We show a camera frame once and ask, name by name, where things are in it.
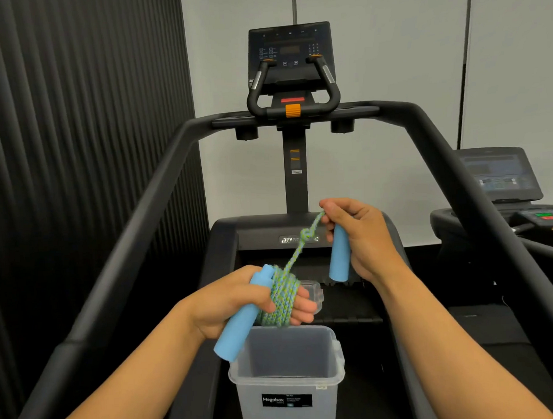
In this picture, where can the person's right hand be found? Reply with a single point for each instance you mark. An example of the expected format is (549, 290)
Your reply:
(369, 239)

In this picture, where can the person's left hand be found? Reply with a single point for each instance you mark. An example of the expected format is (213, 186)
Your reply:
(216, 305)

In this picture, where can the person's right thumb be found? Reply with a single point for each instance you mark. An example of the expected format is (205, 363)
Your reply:
(334, 215)

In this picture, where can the person's left thumb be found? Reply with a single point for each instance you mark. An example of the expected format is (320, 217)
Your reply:
(255, 295)

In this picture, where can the person's left forearm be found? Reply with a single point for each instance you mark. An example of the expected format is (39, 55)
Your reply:
(128, 382)

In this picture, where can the person's right forearm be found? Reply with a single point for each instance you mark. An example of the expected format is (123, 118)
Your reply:
(447, 346)

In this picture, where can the clear plastic box lid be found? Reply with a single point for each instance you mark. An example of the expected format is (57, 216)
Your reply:
(313, 294)

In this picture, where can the clear plastic storage box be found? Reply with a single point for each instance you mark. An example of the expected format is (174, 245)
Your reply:
(288, 375)

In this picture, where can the black stair climber machine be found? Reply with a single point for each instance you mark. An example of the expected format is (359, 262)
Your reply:
(295, 124)

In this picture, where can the black exercise machine with screen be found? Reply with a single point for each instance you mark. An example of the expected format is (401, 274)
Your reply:
(499, 174)

